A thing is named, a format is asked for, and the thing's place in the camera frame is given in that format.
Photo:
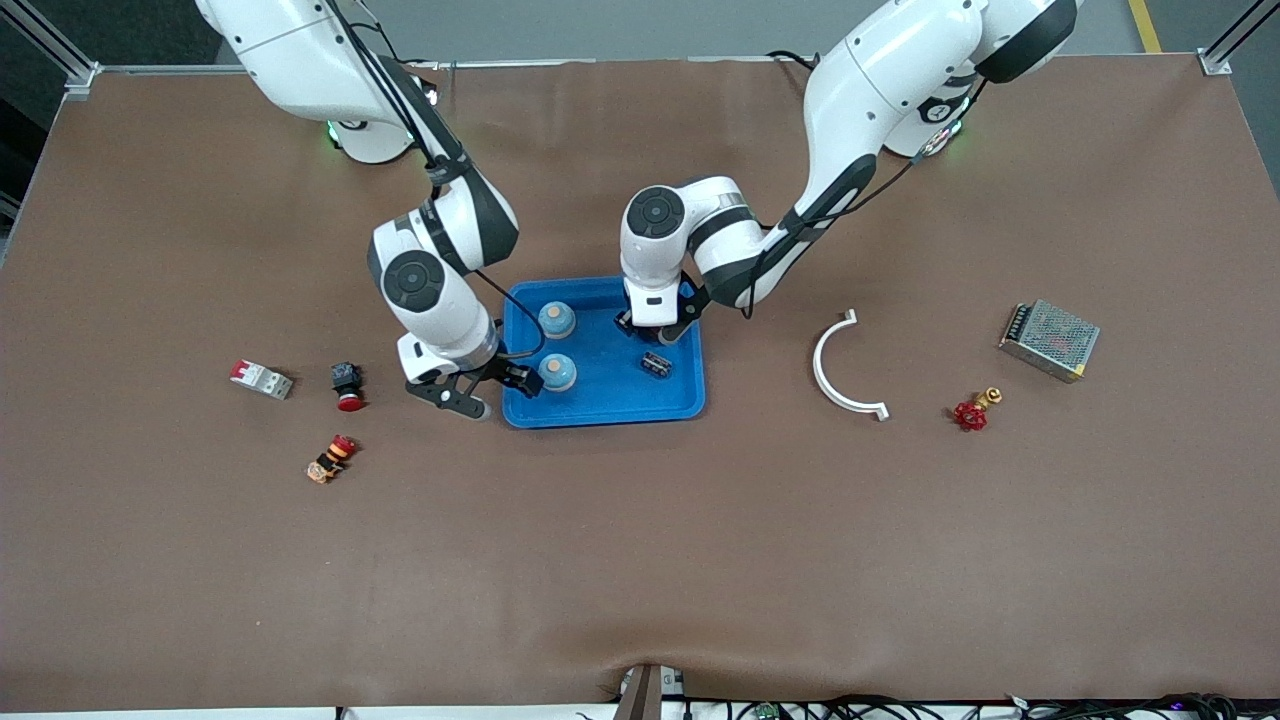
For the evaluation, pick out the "blue plastic tray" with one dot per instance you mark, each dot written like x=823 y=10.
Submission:
x=600 y=400

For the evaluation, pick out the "white curved plastic bracket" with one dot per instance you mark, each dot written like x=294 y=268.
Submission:
x=817 y=362

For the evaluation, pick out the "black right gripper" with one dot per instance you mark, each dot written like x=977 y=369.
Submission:
x=503 y=368

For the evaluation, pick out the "metal table clamp bracket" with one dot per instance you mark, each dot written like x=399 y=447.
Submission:
x=645 y=695

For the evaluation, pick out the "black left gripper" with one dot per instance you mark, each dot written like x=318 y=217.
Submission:
x=683 y=306

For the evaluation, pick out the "light blue call bell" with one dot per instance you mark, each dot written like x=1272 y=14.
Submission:
x=560 y=372
x=556 y=320

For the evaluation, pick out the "brown table mat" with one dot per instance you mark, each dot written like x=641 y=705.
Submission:
x=640 y=550

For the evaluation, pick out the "aluminium table edge rail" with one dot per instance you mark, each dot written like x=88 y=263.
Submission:
x=600 y=62

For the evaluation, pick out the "orange black red push button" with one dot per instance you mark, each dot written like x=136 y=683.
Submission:
x=332 y=460

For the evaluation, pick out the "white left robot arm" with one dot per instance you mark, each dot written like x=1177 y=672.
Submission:
x=880 y=90

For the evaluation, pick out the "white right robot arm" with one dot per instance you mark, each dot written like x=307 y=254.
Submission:
x=300 y=50

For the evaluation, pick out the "metal mesh power supply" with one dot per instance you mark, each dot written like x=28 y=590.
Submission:
x=1050 y=340

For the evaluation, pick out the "white red circuit breaker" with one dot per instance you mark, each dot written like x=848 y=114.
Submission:
x=262 y=379

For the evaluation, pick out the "black red emergency stop button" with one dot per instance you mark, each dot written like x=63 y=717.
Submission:
x=347 y=385

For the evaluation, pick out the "aluminium frame post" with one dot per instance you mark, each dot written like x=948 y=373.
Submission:
x=1225 y=55
x=60 y=55

